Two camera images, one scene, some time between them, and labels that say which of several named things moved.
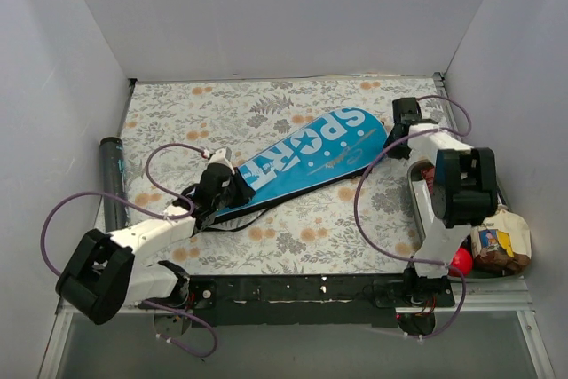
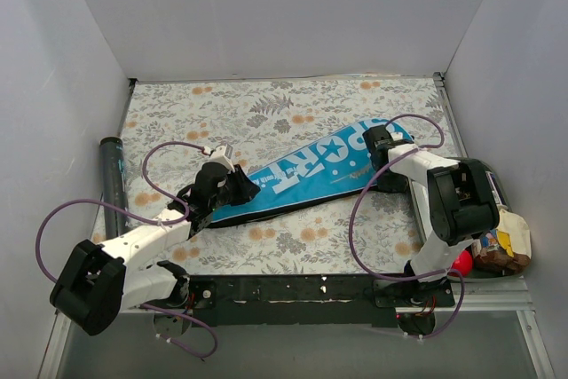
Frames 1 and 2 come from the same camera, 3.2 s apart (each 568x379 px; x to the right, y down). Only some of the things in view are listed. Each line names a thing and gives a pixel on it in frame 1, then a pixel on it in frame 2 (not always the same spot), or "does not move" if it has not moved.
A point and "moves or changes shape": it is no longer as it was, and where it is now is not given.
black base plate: (311, 300) does not move
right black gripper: (396, 142) -> (391, 182)
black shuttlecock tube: (114, 183) does not move
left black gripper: (237, 185) does not move
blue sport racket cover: (320, 156) moves or changes shape
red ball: (461, 263) does not move
